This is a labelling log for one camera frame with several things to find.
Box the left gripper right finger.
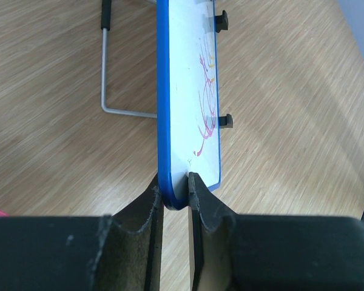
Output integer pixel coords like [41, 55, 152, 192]
[188, 173, 364, 290]

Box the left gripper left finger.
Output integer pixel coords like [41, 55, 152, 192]
[0, 180, 163, 290]

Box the blue framed whiteboard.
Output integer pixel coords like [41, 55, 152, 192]
[157, 1, 221, 210]

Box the blue board wire stand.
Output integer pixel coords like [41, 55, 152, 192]
[100, 0, 234, 129]

